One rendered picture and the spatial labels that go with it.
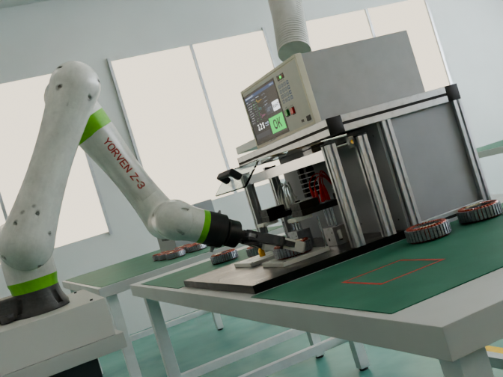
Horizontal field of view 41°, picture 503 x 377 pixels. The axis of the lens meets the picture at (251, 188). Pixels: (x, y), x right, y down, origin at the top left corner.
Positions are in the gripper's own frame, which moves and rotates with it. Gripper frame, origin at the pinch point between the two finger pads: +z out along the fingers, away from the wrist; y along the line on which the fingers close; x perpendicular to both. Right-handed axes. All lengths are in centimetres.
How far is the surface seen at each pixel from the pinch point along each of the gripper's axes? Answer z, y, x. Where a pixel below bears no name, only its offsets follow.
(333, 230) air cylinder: 10.5, 4.0, 7.1
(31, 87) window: -81, -471, 151
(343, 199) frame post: 3.1, 20.6, 12.9
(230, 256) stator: 9, -75, 1
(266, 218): 0.1, -22.3, 10.1
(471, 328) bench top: -15, 98, -17
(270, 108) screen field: -9.1, -13.6, 42.7
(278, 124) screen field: -6.2, -11.4, 37.7
